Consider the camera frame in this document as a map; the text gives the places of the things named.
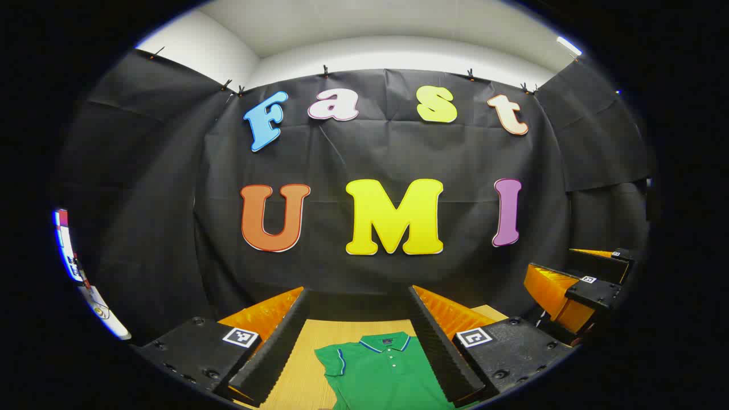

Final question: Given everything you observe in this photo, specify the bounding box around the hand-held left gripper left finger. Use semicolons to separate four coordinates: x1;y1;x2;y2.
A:
134;286;313;408

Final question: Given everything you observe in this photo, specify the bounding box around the white printed banner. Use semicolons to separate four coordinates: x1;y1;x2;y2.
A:
79;282;133;341

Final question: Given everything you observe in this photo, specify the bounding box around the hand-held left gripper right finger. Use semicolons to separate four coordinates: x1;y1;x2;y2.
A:
406;285;577;406

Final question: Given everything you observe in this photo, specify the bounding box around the row of black cloth clips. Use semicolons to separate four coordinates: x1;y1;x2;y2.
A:
149;47;539;96

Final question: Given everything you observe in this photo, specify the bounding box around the green T-shirt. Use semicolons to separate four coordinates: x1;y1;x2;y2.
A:
314;332;482;410

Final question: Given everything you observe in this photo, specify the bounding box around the colourful printed sign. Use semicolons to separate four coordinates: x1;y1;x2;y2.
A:
53;208;87;284

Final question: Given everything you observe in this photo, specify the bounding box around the black backdrop cloth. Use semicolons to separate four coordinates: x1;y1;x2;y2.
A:
51;48;656;348

